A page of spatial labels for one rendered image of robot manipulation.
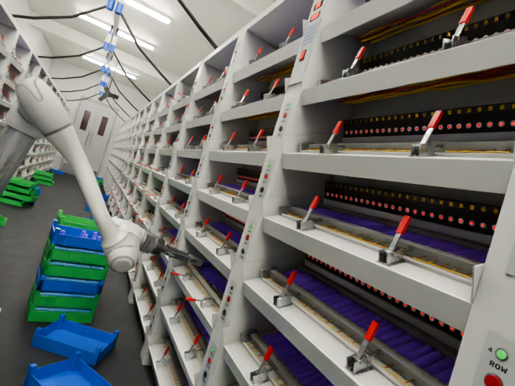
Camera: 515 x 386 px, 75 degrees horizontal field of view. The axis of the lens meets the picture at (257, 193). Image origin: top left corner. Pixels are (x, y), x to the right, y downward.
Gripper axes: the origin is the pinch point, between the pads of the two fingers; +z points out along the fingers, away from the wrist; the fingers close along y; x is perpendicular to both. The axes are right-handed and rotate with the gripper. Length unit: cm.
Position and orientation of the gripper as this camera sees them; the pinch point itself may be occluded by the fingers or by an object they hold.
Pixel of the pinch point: (195, 260)
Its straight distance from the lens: 158.1
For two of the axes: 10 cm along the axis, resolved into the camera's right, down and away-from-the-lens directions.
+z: 8.0, 4.3, 4.3
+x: 4.4, -9.0, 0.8
